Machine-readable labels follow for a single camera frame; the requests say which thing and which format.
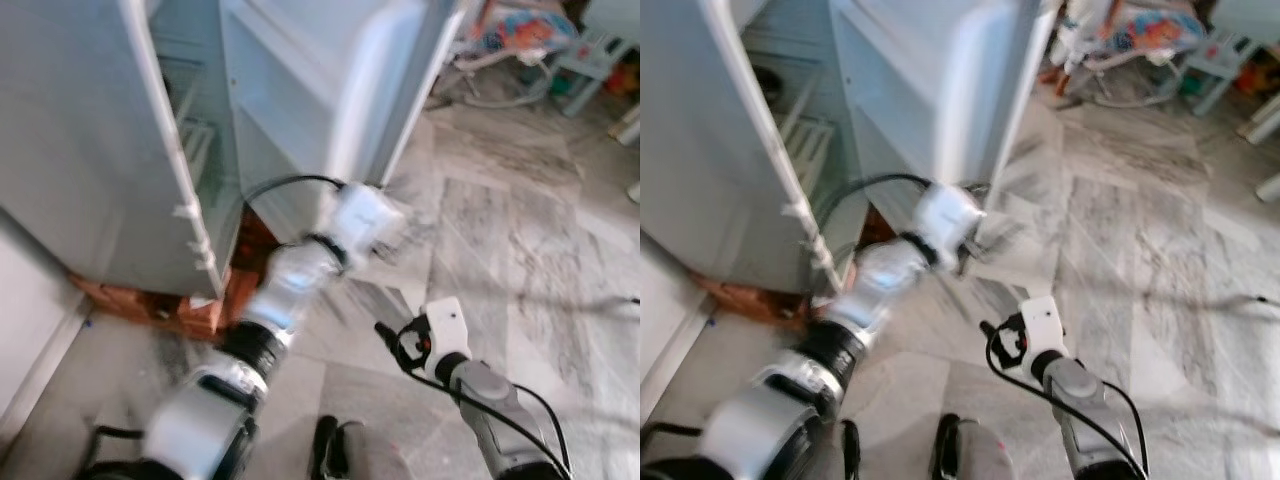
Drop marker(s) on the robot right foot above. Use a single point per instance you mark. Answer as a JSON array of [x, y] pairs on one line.
[[965, 450], [345, 450]]

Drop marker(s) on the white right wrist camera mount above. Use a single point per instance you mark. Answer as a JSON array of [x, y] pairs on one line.
[[448, 325], [1043, 322]]

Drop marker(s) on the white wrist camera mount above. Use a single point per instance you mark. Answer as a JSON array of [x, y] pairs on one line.
[[1043, 322], [945, 218], [362, 222], [448, 325]]

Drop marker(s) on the white pipe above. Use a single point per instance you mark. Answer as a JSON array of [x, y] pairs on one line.
[[1262, 118], [630, 125]]

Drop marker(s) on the red brick fridge base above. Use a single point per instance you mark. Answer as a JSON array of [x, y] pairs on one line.
[[200, 315], [760, 300]]

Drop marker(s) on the colourful baby bouncer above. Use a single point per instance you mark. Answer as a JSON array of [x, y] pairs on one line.
[[520, 35], [1140, 30]]

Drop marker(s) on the white fridge door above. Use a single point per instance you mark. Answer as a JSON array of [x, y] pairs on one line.
[[310, 90], [920, 90]]

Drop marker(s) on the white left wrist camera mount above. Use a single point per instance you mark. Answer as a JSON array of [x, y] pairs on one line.
[[362, 222], [945, 218]]

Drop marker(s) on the white fridge body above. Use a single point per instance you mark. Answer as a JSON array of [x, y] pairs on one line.
[[710, 130], [80, 140]]

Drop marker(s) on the light blue stool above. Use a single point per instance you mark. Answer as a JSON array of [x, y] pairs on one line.
[[598, 55], [1222, 60]]

